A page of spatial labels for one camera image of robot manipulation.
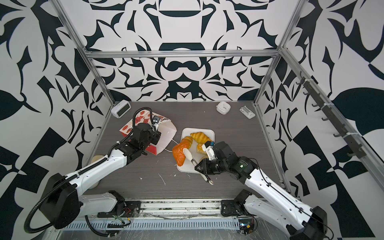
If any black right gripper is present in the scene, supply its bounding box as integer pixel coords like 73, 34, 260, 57
194, 157, 231, 174

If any orange fake bread slice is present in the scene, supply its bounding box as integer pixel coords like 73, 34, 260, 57
172, 140, 192, 167

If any yellow fake croissant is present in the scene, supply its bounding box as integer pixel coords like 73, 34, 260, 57
190, 132, 212, 144

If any red patterned paper bag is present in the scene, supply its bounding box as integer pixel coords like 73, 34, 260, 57
135, 110, 177, 155

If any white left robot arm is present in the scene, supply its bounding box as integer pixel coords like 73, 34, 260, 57
38, 123, 161, 229

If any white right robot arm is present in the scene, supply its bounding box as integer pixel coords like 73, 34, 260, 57
182, 141, 329, 240

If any white plastic tray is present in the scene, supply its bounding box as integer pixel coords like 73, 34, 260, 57
177, 128, 215, 174

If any white digital alarm clock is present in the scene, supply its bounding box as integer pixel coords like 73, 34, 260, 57
111, 100, 131, 119

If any white square analog clock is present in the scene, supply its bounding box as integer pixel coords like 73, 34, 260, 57
216, 102, 231, 115

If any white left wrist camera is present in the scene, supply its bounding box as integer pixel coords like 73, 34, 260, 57
152, 116, 161, 125

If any black corrugated cable conduit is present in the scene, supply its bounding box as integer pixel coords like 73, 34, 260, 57
23, 155, 109, 234

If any grey wall hook rack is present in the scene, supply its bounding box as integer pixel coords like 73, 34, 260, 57
297, 72, 367, 159

